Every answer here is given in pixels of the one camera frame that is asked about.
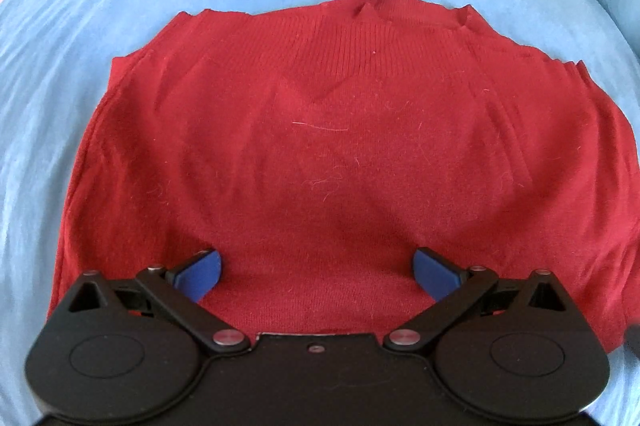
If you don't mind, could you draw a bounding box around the red knit sweater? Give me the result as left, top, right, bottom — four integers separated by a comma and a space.
51, 0, 639, 350

